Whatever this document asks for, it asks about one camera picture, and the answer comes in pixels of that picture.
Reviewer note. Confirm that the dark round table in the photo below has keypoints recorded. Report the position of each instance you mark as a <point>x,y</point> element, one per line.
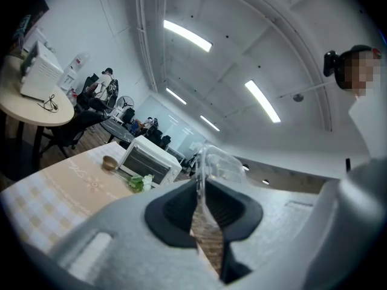
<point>116,130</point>

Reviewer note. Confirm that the clear plastic container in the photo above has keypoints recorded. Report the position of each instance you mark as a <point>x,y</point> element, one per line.
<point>222,165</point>

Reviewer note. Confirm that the black head-worn camera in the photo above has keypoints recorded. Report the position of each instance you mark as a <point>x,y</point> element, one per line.
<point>330,63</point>

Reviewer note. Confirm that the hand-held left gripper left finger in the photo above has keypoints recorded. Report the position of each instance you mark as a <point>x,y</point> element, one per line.
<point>127,240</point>

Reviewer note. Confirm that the round beige table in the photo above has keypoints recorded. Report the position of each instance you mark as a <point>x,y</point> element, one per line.
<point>30,109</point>

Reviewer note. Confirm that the white microwave oven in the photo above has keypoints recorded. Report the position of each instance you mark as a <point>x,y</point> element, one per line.
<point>40,74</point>

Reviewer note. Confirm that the round ceiling detector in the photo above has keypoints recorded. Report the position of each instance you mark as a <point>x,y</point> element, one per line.
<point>298,98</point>

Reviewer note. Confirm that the white ceiling pipes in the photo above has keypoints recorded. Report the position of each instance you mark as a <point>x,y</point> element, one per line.
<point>148,35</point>

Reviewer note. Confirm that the white flower bunch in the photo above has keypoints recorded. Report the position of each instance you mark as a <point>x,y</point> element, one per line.
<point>142,182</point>

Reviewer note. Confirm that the white toaster oven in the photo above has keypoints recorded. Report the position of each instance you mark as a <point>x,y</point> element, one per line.
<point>145,162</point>

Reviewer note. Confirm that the long ceiling light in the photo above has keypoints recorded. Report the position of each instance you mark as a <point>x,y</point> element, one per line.
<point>210,123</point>
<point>176,95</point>
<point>262,101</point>
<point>187,35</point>

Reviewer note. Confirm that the brown bowl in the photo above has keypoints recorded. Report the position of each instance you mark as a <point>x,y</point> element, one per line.
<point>109,163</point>

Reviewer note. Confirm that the beige checked tablecloth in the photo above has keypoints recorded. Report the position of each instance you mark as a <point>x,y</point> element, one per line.
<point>60,192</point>

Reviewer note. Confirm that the white standing fan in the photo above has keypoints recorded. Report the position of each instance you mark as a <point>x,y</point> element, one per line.
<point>125,103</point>

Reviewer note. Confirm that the black office chair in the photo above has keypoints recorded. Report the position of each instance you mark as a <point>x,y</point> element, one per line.
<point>75,125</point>

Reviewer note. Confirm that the white water dispenser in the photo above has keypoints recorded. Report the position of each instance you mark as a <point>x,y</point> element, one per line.
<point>72,71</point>

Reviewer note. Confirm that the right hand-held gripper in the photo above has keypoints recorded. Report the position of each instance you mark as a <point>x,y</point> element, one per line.
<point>350,228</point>

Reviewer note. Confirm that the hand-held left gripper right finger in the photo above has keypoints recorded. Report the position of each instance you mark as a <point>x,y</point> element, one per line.
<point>272,222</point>

